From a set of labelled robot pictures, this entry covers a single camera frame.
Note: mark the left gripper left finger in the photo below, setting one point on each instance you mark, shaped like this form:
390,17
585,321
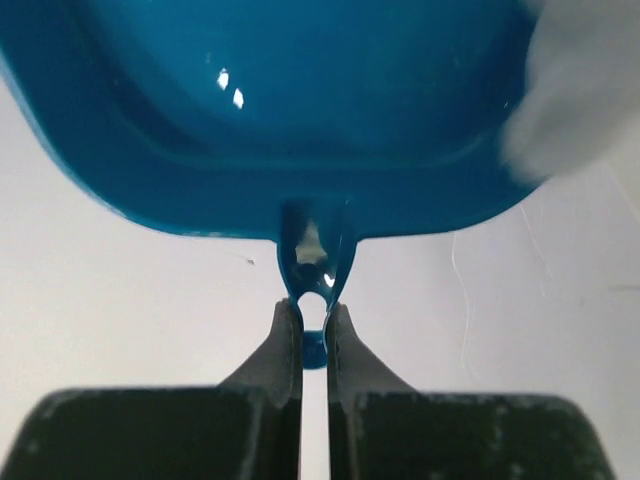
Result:
246,427

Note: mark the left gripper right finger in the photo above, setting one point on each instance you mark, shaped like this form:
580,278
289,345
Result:
380,427

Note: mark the blue dustpan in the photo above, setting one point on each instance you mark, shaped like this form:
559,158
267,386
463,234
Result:
312,124

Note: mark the paper scrap right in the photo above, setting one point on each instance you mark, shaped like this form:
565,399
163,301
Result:
582,87

